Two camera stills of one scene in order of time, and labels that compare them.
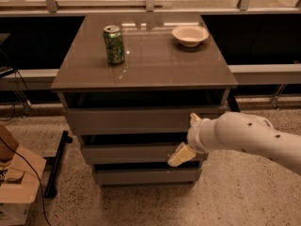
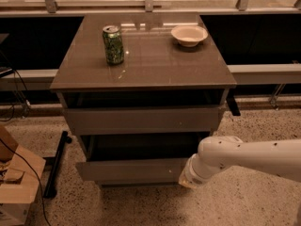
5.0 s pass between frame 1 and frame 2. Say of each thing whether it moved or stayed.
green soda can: stayed
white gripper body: moved
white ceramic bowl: stayed
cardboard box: stayed
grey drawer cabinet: stayed
